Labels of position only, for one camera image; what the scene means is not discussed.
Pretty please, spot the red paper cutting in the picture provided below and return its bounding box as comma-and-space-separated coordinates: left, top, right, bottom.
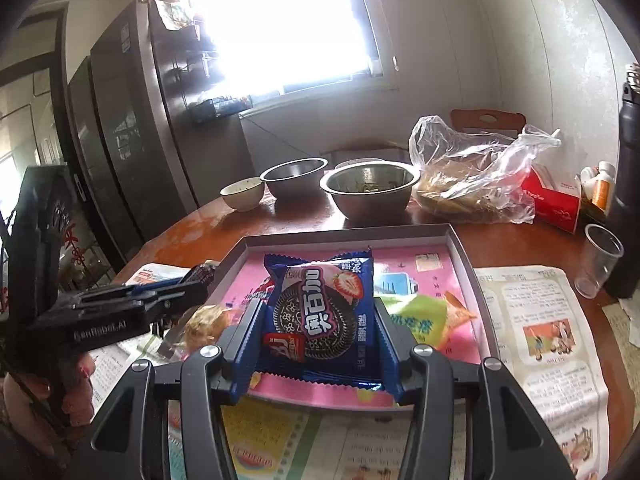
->
50, 220, 96, 281

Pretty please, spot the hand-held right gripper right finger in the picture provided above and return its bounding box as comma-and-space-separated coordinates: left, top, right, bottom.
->
372, 297, 576, 480

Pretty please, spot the blue cookie packet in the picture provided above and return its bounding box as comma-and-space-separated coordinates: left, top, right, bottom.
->
262, 246, 388, 391

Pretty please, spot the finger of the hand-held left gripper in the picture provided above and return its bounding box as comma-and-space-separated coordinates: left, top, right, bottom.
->
125, 263, 217, 295
127, 282, 207, 322

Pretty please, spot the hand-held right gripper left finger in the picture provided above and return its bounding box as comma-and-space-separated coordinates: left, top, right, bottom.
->
90, 300, 266, 480

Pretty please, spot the clear plastic bag with food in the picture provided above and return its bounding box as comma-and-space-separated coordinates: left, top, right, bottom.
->
409, 115, 563, 225

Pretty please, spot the colourful printed bag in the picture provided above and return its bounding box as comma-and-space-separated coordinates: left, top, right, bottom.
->
155, 0, 193, 31

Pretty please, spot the green yellow snack packet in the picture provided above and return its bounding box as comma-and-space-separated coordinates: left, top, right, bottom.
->
387, 292, 478, 351

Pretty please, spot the wooden chair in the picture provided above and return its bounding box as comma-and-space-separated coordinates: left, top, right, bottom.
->
450, 109, 527, 136

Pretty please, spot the person's left hand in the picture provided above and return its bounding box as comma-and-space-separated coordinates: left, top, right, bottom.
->
0, 350, 96, 441

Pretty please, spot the large round pastry clear wrapper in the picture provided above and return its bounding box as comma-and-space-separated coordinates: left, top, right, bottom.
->
162, 304, 246, 361

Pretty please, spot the black magnetic rack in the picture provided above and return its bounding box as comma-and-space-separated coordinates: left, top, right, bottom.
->
187, 95, 253, 126

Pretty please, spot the grey cardboard box pink print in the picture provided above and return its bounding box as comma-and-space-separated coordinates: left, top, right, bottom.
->
197, 223, 502, 411

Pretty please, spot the bright window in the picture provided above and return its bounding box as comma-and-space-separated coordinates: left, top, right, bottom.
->
185, 0, 401, 106

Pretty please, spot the white bowl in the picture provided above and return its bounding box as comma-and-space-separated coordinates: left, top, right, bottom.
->
334, 157, 388, 170

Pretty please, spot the small ceramic bowl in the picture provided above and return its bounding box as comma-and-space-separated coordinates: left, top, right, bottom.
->
220, 177, 266, 212

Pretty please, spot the clear plastic cup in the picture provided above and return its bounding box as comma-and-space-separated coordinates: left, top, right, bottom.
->
574, 224, 625, 297

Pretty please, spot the red tissue box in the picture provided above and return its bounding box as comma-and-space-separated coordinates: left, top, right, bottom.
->
520, 162, 583, 234

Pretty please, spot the printed newspaper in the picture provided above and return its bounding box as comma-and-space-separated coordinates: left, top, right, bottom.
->
92, 262, 611, 480

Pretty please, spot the dark refrigerator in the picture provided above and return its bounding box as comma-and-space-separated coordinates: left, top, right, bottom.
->
65, 0, 256, 261

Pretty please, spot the black thermos bottle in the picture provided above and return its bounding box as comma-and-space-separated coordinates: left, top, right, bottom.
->
602, 62, 640, 299

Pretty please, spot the large steel bowl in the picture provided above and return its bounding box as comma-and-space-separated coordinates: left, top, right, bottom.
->
320, 161, 422, 221

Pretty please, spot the small steel bowl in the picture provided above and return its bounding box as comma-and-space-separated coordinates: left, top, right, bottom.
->
260, 157, 329, 200

